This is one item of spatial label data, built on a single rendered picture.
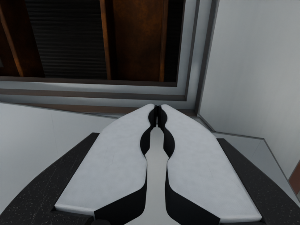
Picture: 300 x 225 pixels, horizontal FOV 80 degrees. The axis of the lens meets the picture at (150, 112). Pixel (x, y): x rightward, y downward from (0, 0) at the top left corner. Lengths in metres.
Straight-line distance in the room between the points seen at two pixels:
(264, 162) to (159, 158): 0.09
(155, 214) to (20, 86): 0.18
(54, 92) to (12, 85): 0.04
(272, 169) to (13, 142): 0.22
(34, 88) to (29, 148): 0.05
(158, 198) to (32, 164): 0.12
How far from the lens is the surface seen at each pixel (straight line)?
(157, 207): 0.21
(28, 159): 0.20
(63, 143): 0.17
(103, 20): 0.25
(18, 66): 0.31
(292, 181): 0.26
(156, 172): 0.17
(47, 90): 0.18
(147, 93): 0.15
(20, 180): 0.23
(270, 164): 0.19
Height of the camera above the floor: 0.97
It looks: 61 degrees down
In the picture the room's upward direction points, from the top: 175 degrees counter-clockwise
